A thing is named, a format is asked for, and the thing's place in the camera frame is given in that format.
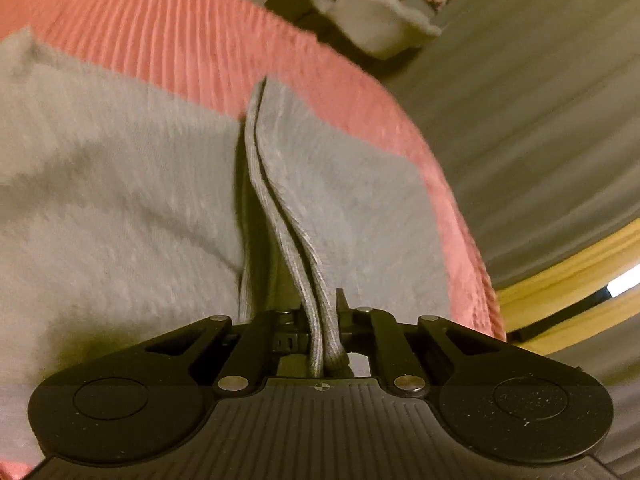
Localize grey striped rug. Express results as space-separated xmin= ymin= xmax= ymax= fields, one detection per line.
xmin=385 ymin=0 xmax=640 ymax=461

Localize white fluffy chair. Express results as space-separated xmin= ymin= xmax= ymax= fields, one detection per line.
xmin=310 ymin=0 xmax=444 ymax=59

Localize pink ribbed blanket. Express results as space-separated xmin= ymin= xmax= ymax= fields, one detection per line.
xmin=0 ymin=0 xmax=507 ymax=480

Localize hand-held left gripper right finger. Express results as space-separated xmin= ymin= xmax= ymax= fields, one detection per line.
xmin=335 ymin=289 xmax=502 ymax=396

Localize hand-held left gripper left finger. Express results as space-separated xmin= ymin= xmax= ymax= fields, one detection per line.
xmin=145 ymin=309 xmax=304 ymax=396

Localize yellow wooden furniture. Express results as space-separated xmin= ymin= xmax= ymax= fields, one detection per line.
xmin=494 ymin=227 xmax=640 ymax=357

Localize grey sweat pants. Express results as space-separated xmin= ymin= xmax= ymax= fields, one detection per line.
xmin=0 ymin=27 xmax=454 ymax=466

